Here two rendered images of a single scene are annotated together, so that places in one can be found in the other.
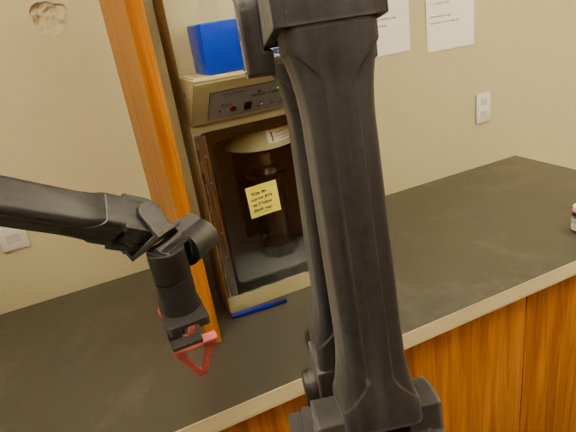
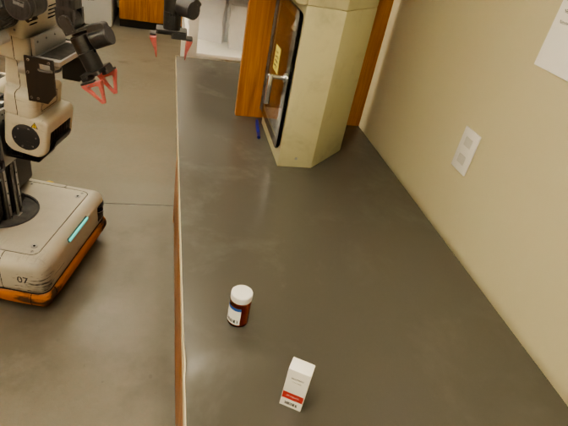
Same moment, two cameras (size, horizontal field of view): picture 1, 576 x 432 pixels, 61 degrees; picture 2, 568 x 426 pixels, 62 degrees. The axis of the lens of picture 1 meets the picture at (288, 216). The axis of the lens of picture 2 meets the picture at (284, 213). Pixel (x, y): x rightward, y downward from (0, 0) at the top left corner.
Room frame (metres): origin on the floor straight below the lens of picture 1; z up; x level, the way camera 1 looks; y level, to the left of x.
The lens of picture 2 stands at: (1.25, -1.43, 1.62)
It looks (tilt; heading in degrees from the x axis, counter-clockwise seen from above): 33 degrees down; 93
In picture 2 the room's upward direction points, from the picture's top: 12 degrees clockwise
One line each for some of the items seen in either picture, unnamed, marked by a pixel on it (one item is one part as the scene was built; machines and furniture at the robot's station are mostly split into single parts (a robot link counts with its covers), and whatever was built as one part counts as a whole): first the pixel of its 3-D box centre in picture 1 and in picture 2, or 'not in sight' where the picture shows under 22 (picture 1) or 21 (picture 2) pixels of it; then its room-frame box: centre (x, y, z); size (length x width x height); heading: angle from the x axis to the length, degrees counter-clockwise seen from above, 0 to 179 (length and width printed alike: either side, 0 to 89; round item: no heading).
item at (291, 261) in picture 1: (276, 203); (278, 69); (1.07, 0.02, 1.19); 0.30 x 0.01 x 0.40; 110
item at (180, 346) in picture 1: (194, 345); (161, 43); (0.63, 0.17, 1.14); 0.07 x 0.07 x 0.09; 21
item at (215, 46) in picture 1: (222, 46); not in sight; (0.99, 0.08, 1.56); 0.10 x 0.10 x 0.09; 21
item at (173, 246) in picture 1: (171, 261); (173, 3); (0.67, 0.19, 1.27); 0.07 x 0.06 x 0.07; 154
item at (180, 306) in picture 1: (178, 297); (172, 23); (0.66, 0.19, 1.21); 0.10 x 0.07 x 0.07; 21
